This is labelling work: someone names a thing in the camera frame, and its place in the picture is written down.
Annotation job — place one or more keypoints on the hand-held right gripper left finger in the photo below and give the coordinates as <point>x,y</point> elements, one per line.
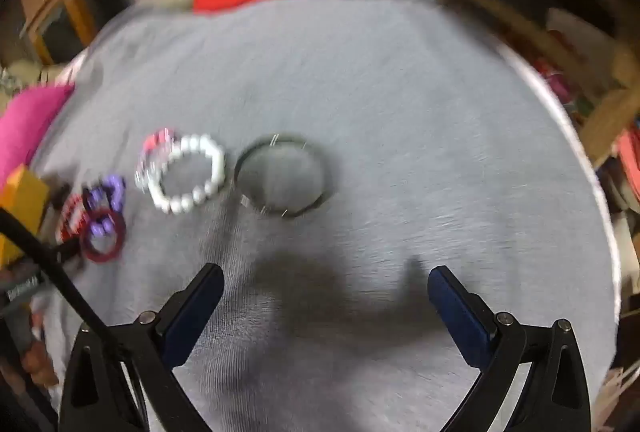
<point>187,312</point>

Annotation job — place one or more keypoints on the person's left hand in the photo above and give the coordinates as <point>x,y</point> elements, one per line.
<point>41,362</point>

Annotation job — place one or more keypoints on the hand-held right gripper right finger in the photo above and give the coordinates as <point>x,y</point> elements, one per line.
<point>457,312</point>

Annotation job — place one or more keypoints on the wooden cabinet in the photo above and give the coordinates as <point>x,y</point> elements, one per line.
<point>55,12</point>

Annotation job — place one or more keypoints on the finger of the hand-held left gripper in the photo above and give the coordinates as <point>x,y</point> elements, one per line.
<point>62,253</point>

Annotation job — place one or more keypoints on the grey cloth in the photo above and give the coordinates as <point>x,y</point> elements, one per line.
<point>375,112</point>

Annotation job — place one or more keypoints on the pink pillow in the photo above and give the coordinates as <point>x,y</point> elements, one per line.
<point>30,117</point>

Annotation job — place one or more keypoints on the orange box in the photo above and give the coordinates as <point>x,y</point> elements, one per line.
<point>25,197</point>

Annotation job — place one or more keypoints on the dark red bangle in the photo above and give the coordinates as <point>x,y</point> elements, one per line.
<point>102,257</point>

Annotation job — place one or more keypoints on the thin dark bangle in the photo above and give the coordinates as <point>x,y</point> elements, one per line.
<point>327,177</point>

